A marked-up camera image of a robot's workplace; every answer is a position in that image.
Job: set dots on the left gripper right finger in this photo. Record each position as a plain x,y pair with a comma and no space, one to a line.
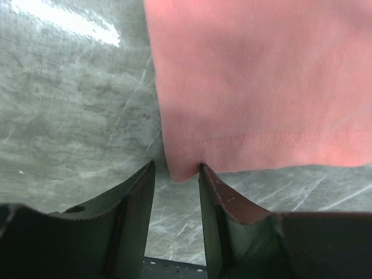
245,240

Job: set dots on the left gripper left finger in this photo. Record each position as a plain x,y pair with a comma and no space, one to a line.
104,237

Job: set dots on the salmon pink t shirt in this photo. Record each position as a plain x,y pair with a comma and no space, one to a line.
250,85

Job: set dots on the black base beam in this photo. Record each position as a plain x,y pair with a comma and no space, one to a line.
155,268

